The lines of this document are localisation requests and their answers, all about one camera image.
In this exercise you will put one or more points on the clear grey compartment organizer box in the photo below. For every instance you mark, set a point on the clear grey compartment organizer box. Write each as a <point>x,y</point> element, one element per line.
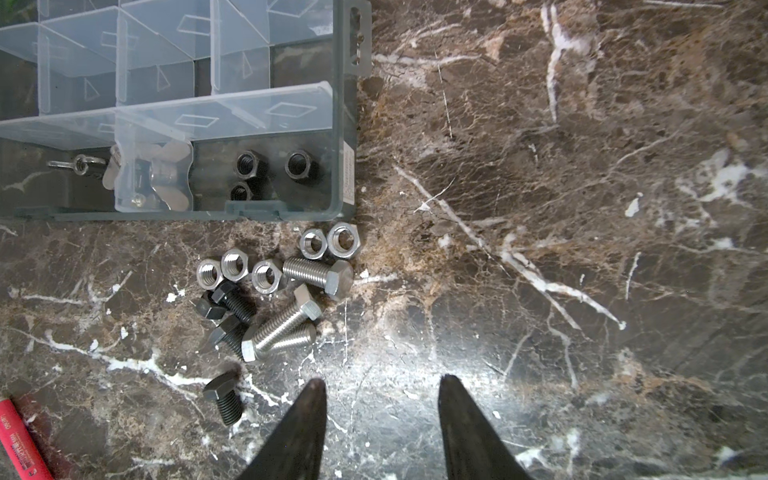
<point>224,76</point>

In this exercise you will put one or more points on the black hex nut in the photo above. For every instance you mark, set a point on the black hex nut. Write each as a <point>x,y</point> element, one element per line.
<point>245,191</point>
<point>301,166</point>
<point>251,165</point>

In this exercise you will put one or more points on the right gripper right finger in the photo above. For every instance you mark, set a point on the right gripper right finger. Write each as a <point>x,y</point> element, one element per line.
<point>472,448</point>

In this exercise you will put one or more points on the black hex bolt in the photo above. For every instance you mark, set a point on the black hex bolt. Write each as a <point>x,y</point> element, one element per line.
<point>229,295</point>
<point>222,390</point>
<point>229,331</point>

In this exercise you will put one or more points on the silver hex bolt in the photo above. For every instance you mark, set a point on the silver hex bolt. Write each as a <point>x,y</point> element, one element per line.
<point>303,336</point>
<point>257,340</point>
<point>336,280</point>

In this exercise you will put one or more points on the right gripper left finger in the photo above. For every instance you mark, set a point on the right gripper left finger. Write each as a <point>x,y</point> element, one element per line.
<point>295,447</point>

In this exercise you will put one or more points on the silver hex nut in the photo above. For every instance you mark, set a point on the silver hex nut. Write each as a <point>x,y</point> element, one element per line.
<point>208,274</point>
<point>313,244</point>
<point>235,265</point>
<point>344,240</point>
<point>267,276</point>

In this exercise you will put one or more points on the silver wing nut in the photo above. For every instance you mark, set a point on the silver wing nut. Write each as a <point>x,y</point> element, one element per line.
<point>159,165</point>
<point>150,197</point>
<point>82,165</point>

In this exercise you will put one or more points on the pink marker pen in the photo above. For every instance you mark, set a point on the pink marker pen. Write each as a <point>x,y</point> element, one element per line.
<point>20,446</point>

